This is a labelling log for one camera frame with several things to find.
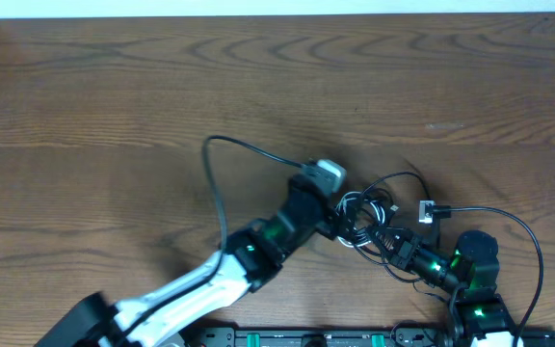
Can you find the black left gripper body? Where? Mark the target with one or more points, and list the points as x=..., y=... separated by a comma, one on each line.
x=320, y=218

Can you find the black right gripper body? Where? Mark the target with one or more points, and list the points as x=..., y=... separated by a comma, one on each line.
x=407, y=253

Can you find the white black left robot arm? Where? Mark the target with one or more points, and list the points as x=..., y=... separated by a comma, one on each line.
x=252, y=257

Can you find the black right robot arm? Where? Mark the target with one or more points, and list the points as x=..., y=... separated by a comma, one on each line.
x=477, y=315

